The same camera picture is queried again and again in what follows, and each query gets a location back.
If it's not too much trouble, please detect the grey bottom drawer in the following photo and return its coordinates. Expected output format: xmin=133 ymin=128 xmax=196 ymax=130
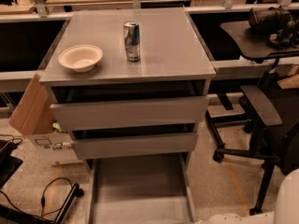
xmin=85 ymin=154 xmax=197 ymax=224

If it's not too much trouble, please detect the grey drawer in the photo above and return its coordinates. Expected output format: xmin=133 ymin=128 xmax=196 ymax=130
xmin=50 ymin=96 xmax=208 ymax=131
xmin=72 ymin=133 xmax=197 ymax=160
xmin=85 ymin=154 xmax=197 ymax=224

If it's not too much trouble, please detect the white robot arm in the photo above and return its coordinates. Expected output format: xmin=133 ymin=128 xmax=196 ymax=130
xmin=196 ymin=169 xmax=299 ymax=224

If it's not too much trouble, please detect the grey drawer cabinet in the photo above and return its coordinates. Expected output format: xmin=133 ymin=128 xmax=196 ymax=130
xmin=39 ymin=7 xmax=217 ymax=224

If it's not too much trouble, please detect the grey middle drawer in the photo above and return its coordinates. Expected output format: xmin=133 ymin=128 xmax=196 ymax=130
xmin=72 ymin=133 xmax=197 ymax=160

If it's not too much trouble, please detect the grey top drawer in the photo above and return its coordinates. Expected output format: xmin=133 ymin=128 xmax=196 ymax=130
xmin=50 ymin=96 xmax=208 ymax=131

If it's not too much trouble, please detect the silver blue drink can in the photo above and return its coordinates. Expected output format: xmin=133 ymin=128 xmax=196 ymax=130
xmin=123 ymin=21 xmax=140 ymax=62

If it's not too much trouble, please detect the white paper bowl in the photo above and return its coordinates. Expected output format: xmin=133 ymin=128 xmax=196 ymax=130
xmin=58 ymin=45 xmax=103 ymax=73

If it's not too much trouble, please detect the open cardboard box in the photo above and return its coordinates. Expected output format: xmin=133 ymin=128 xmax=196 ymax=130
xmin=8 ymin=75 xmax=81 ymax=165

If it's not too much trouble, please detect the black side table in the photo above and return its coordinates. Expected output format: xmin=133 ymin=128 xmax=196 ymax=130
xmin=220 ymin=20 xmax=299 ymax=64

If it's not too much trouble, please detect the black office chair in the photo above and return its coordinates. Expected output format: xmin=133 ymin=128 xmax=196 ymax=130
xmin=213 ymin=74 xmax=299 ymax=216

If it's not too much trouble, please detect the black headset device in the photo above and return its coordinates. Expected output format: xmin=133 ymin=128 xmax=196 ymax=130
xmin=249 ymin=7 xmax=293 ymax=34

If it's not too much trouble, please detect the black controller on table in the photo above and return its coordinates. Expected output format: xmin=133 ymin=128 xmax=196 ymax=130
xmin=269 ymin=20 xmax=299 ymax=49

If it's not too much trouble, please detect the black equipment base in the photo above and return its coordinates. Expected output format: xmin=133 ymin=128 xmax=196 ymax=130
xmin=0 ymin=138 xmax=85 ymax=224

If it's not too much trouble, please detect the black floor cable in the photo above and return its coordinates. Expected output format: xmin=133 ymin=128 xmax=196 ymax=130
xmin=0 ymin=176 xmax=74 ymax=219

